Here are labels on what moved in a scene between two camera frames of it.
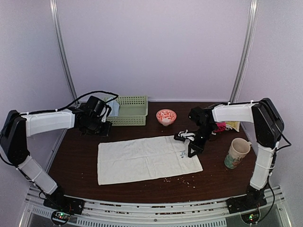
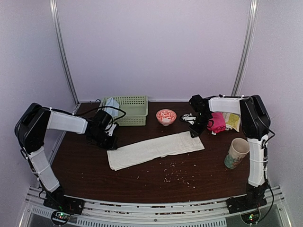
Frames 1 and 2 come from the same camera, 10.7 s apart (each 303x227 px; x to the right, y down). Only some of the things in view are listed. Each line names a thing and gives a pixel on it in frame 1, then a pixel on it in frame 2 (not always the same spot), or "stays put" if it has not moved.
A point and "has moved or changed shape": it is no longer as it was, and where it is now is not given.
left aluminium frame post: [57, 25] stays put
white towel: [146, 158] has moved or changed shape
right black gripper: [199, 147] -> [196, 130]
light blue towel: [115, 106] stays put
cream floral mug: [239, 148] stays put
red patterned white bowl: [166, 117] stays put
